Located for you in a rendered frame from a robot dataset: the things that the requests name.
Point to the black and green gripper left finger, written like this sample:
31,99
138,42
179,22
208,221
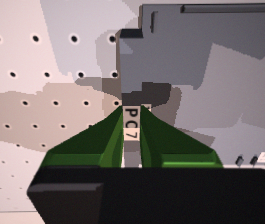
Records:
101,144

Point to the grey flat base plate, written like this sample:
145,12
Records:
59,75

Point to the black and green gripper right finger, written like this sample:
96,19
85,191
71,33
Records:
162,145

